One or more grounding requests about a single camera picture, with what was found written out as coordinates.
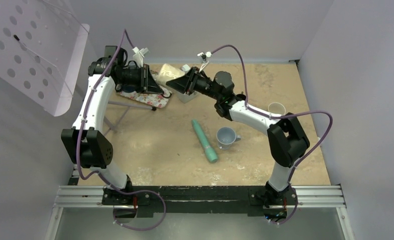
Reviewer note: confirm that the teal cylindrical tube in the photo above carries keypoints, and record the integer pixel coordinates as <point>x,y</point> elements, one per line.
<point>209,151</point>

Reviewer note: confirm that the aluminium frame rail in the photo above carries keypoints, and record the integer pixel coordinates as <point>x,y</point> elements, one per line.
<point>308,196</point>

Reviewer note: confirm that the dark blue mug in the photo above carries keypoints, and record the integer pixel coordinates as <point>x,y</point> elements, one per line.
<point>128,88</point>

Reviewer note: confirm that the floral tray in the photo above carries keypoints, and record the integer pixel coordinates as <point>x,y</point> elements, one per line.
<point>155,100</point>

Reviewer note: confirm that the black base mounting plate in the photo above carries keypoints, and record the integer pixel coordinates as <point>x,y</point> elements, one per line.
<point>251,200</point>

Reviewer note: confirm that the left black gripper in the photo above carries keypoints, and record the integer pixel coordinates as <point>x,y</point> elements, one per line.
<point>147,81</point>

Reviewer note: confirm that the white wedge-shaped device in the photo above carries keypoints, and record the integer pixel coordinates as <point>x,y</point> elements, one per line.
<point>184,98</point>

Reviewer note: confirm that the white upside-down mug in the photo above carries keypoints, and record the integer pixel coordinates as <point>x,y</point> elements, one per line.
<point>226,137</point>

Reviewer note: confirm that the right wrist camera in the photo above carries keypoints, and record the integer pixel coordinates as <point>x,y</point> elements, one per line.
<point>204,58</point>

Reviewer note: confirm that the white perforated panel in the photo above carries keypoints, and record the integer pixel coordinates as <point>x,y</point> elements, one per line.
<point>41,49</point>

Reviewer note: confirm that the beige mug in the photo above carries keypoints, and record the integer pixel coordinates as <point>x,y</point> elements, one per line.
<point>167,73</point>

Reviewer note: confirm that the light green mug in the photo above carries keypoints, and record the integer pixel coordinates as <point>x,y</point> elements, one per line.
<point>276,108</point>

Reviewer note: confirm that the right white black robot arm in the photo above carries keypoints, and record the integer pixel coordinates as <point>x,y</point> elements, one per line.
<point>288,141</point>

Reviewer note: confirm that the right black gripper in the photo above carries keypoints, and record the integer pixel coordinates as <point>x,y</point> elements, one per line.
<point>181,84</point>

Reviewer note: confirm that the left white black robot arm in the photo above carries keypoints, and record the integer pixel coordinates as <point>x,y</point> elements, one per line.
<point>88,148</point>

